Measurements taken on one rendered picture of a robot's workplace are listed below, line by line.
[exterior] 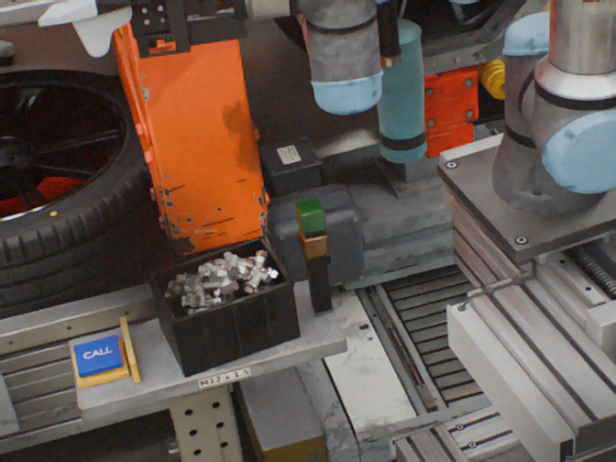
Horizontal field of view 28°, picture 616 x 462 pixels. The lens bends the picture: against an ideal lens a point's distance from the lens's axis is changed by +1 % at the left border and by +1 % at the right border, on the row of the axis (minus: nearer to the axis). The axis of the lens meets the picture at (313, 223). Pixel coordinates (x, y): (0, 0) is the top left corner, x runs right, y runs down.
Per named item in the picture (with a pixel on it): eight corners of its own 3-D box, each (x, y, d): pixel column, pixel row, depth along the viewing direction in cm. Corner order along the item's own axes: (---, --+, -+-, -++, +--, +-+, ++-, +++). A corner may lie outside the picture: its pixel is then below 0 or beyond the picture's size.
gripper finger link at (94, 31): (65, 75, 117) (144, 45, 122) (51, 16, 114) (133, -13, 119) (49, 69, 119) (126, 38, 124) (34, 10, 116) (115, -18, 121)
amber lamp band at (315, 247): (323, 241, 196) (321, 221, 194) (330, 255, 193) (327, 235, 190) (299, 247, 195) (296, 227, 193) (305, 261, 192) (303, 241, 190)
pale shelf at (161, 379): (319, 290, 210) (318, 276, 208) (348, 352, 196) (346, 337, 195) (71, 354, 203) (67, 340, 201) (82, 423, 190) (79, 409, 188)
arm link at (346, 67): (373, 65, 140) (367, -24, 134) (390, 115, 131) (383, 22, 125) (306, 75, 140) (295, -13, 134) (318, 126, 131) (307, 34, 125)
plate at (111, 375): (122, 344, 199) (121, 339, 198) (129, 376, 193) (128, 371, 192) (73, 357, 198) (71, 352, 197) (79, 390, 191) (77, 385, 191)
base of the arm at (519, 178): (633, 192, 156) (638, 126, 150) (527, 226, 153) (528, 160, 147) (571, 137, 168) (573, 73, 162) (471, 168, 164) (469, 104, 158)
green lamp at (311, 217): (320, 216, 193) (317, 195, 191) (327, 230, 190) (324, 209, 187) (296, 222, 192) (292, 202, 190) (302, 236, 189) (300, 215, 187)
